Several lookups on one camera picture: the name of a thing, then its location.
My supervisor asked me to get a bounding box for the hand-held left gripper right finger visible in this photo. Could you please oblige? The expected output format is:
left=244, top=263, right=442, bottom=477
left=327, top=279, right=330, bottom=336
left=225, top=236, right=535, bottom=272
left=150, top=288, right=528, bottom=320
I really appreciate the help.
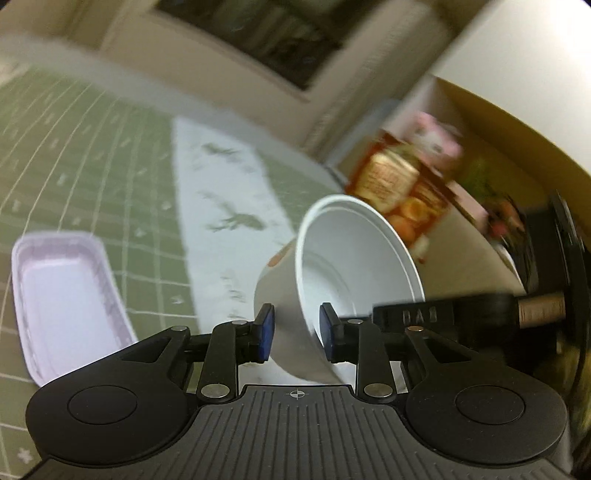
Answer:
left=320, top=303, right=481, bottom=402

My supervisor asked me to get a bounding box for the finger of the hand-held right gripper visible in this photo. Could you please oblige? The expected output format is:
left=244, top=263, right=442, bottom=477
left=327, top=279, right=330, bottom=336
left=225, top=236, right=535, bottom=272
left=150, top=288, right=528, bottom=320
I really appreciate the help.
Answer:
left=373, top=293, right=519, bottom=342

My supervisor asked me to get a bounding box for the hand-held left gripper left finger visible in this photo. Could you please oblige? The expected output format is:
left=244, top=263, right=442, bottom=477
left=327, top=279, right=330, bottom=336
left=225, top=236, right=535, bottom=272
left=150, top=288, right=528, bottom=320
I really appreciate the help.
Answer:
left=115, top=303, right=276, bottom=401

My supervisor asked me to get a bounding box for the white paper tub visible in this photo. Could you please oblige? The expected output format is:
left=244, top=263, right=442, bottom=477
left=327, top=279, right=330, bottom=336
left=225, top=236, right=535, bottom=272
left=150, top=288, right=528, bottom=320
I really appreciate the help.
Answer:
left=253, top=194, right=423, bottom=385

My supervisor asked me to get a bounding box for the beige chair back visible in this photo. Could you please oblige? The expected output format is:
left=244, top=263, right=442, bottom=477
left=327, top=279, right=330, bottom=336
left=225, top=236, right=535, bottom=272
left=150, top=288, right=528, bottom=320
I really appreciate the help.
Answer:
left=416, top=203, right=529, bottom=298

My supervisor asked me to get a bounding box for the pink box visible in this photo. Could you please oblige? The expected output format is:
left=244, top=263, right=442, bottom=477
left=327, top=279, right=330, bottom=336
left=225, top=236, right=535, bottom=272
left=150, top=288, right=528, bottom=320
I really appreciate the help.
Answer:
left=441, top=179, right=491, bottom=229

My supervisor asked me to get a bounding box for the red snack bag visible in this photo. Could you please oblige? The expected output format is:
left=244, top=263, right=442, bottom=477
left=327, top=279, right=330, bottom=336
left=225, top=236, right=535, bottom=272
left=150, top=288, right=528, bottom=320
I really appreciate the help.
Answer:
left=345, top=131, right=458, bottom=261

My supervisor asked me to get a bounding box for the white deer-print table runner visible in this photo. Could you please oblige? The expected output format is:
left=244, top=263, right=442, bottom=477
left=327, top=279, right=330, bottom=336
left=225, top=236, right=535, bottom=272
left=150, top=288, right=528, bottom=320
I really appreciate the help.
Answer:
left=172, top=116, right=352, bottom=384

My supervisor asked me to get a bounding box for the pink plush toy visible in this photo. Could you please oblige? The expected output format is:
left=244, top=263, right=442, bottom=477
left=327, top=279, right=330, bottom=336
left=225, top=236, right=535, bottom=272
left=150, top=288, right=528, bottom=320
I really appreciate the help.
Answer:
left=409, top=112, right=464, bottom=168

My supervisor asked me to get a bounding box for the pink plastic tray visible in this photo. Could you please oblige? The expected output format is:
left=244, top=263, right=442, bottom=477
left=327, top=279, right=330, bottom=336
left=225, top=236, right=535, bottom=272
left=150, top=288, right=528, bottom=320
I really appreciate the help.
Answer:
left=11, top=232, right=139, bottom=387

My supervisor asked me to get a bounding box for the green checked tablecloth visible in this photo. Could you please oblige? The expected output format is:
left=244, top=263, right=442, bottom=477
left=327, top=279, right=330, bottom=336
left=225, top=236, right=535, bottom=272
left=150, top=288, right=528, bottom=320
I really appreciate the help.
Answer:
left=0, top=65, right=354, bottom=480

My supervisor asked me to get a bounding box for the window with dark railing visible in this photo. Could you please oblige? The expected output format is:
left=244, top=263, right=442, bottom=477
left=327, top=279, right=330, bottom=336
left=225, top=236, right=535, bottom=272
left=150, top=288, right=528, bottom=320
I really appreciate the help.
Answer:
left=152, top=0, right=384, bottom=90

